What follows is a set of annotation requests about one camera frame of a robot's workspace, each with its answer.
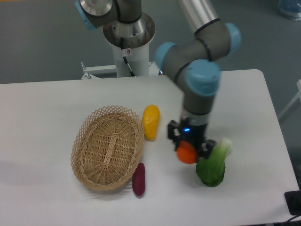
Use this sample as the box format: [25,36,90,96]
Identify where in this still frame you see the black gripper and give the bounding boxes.
[167,117,217,160]

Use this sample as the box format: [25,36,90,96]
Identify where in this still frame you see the orange fruit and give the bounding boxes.
[176,140,198,164]

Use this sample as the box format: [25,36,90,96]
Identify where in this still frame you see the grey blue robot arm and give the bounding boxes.
[75,0,241,164]

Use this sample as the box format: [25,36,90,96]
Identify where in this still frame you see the woven wicker basket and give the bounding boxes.
[71,105,144,191]

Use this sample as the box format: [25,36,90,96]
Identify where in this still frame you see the green bok choy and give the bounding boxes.
[196,137,232,187]

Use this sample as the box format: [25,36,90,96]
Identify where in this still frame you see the yellow mango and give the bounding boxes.
[142,105,160,141]

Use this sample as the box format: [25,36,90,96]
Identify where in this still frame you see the purple sweet potato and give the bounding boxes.
[132,162,146,196]

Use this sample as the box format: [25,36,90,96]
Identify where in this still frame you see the black device at edge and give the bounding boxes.
[284,191,301,215]

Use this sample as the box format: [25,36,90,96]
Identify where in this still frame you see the blue plastic bag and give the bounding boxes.
[278,0,301,21]

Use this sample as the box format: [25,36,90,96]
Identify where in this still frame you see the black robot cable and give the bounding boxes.
[120,37,136,77]

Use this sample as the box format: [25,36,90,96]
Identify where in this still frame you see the white frame at right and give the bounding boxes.
[277,80,301,123]

